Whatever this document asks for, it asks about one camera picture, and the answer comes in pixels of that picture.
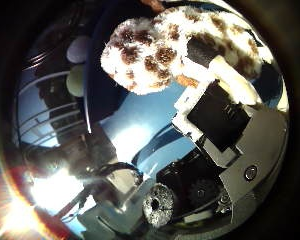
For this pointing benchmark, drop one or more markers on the white brown-spotted giraffe plush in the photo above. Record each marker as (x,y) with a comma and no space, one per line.
(150,56)

